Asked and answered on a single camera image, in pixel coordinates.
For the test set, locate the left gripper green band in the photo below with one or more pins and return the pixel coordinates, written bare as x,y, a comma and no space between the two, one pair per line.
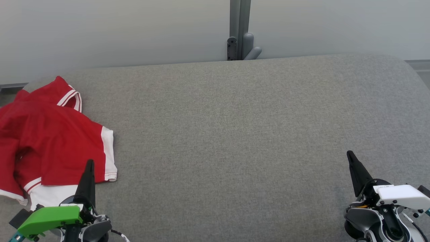
50,218

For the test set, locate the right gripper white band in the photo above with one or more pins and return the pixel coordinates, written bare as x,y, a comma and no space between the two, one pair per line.
399,196

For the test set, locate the red shorts with white stripe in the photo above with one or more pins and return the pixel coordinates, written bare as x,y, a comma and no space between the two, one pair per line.
74,148

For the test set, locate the red jersey with white sleeves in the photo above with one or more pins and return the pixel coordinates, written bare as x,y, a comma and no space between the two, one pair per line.
33,101

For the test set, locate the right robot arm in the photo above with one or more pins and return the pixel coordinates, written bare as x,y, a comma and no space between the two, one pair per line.
362,218

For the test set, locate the left wrist teal connector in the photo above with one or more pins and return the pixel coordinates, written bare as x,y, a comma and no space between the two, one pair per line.
15,238

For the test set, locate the grey fabric sofa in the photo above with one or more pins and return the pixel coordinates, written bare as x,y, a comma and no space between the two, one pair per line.
235,134

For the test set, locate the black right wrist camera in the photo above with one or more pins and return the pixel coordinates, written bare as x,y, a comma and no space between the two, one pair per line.
425,191

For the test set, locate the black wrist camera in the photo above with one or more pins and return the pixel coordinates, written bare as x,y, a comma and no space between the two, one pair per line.
425,191
20,217

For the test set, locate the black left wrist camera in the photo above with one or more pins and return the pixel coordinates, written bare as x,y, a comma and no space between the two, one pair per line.
20,217

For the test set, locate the grey metal corner frame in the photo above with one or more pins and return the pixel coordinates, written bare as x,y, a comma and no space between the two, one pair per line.
13,86

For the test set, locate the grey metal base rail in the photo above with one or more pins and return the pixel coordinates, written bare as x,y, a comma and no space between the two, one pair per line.
420,65

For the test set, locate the grey metal post with bracket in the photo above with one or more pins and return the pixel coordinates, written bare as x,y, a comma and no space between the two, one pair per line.
239,27

